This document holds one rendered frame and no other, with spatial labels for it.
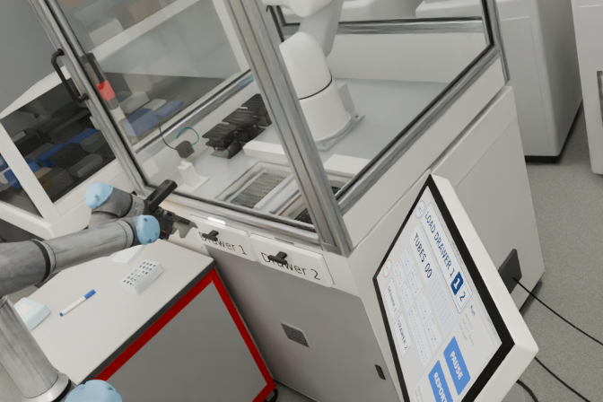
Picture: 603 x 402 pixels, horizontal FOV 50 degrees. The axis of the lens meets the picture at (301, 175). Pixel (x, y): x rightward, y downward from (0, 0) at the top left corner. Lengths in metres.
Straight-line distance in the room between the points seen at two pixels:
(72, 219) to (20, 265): 1.29
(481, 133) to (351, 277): 0.71
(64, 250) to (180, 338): 0.85
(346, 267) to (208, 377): 0.87
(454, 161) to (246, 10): 0.93
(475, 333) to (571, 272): 1.78
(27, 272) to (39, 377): 0.30
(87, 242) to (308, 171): 0.54
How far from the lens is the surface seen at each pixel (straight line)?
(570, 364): 2.57
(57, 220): 2.71
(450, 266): 1.25
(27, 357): 1.63
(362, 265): 1.76
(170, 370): 2.29
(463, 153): 2.09
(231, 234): 2.03
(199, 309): 2.28
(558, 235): 3.08
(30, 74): 2.60
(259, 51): 1.43
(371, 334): 1.90
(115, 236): 1.63
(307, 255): 1.78
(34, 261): 1.46
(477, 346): 1.12
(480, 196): 2.23
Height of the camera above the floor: 1.98
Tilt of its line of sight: 30 degrees down
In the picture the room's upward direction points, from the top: 22 degrees counter-clockwise
